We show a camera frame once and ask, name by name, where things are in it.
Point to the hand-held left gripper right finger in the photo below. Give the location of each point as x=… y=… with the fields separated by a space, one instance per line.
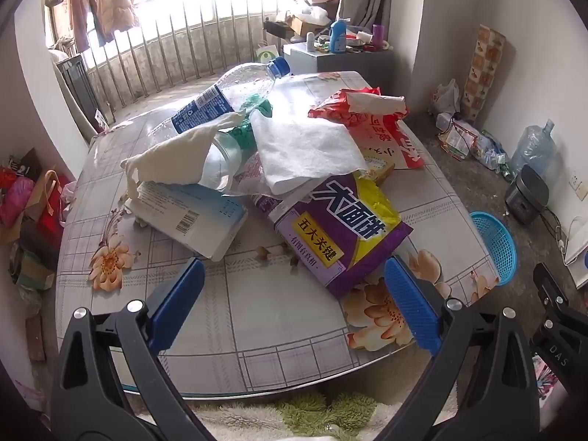
x=411 y=303

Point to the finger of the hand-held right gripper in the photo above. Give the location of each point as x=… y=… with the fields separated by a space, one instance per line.
x=553 y=287

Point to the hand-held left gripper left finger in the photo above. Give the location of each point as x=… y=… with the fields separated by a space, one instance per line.
x=177 y=303

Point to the blue plastic basket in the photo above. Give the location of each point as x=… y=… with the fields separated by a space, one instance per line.
x=498 y=239

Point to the white blue medicine box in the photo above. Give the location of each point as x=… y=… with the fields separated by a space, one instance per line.
x=193 y=220

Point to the purple yellow snack bag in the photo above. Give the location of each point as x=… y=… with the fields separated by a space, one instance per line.
x=330 y=239

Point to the yellow noodle packet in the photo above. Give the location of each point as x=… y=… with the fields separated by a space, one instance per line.
x=381 y=167

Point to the clear plastic bottle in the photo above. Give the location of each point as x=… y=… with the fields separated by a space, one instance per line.
x=223 y=165

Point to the white tissue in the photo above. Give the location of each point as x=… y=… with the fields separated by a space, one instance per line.
x=174 y=156

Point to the red white snack bag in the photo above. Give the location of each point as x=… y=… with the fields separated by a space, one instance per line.
x=390 y=142

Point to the green plastic bag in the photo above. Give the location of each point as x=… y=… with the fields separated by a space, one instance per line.
x=246 y=138

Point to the white paper towel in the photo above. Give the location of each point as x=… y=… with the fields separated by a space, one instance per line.
x=303 y=147

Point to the clear bottle with blue label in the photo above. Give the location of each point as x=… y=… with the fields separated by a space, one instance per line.
x=202 y=105

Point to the pink patterned pajama clothing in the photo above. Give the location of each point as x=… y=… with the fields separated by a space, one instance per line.
x=546 y=376

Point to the white flat box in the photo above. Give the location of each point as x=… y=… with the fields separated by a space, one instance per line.
x=576 y=255

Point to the black rice cooker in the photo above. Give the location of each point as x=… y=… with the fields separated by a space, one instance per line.
x=526 y=195

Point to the large water jug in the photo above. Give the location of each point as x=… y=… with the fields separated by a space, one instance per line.
x=533 y=147

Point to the green white shag rug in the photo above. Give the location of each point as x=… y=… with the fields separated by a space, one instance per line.
x=321 y=415

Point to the pile of plastic packets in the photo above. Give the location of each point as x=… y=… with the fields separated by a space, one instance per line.
x=473 y=142

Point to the brown paper bag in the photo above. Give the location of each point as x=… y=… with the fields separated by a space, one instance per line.
x=41 y=202

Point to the pink bag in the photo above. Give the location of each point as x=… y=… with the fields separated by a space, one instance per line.
x=16 y=202

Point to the white plastic bag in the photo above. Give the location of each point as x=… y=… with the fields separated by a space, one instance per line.
x=445 y=99

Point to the patterned long box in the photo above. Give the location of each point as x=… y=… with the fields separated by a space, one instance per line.
x=482 y=73

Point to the grey cabinet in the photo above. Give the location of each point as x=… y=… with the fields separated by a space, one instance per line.
x=321 y=60

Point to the white green paper bag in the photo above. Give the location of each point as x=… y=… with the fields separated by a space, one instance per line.
x=267 y=53

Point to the purple cup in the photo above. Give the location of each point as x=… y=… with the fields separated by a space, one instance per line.
x=378 y=36

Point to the blue detergent bottle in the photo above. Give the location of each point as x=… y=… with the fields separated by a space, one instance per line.
x=338 y=36

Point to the small white bottle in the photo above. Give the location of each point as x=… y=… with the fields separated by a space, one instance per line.
x=311 y=42

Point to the metal railing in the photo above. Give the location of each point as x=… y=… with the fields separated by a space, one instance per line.
x=216 y=23

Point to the black box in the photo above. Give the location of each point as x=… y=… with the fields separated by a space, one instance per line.
x=278 y=30

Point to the cardboard box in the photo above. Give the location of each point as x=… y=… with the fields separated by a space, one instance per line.
x=303 y=25

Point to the pink hanging garment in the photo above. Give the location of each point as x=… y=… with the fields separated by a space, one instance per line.
x=82 y=9

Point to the white wall socket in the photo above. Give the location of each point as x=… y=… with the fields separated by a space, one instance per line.
x=576 y=183

